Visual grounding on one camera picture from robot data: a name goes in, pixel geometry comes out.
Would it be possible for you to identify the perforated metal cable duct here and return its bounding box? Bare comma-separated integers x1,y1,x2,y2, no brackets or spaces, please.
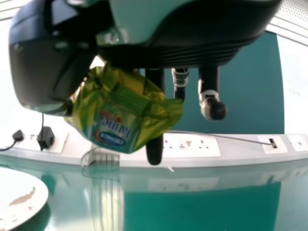
264,0,308,40

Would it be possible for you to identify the thin grey cable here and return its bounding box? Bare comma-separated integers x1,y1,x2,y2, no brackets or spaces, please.
166,130,275,146

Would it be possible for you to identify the white double socket plate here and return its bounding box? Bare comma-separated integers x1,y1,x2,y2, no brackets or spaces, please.
163,133,221,157

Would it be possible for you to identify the plate with brown leaf pattern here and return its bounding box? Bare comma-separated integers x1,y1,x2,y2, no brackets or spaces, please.
0,166,49,231

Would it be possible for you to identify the yellow-green biscuit packet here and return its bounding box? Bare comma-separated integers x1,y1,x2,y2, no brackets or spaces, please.
64,61,183,154

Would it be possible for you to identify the black plug with cable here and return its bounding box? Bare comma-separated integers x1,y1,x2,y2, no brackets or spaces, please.
0,129,25,152

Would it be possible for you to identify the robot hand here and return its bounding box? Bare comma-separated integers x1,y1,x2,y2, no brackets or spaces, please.
8,0,283,166

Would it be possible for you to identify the long white socket strip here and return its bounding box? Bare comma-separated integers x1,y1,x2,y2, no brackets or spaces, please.
23,131,70,154

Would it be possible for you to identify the white data socket plate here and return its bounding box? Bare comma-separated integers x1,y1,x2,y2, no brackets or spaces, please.
257,135,288,154
286,134,308,152

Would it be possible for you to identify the black plug adapter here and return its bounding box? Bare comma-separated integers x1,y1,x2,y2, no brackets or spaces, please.
36,113,55,152

